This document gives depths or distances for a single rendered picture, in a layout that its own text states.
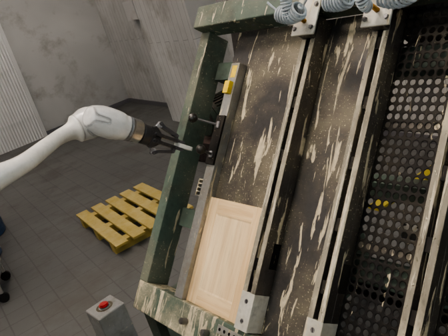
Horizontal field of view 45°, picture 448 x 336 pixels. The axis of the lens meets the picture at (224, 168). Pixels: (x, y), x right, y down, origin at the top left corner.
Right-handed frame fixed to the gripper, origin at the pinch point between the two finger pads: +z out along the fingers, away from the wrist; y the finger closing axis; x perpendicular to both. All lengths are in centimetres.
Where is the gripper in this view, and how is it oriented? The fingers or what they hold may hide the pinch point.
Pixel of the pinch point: (183, 147)
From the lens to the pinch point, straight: 208.3
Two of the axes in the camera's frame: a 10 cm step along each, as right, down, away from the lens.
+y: -2.4, 9.7, -0.7
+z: 7.4, 2.3, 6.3
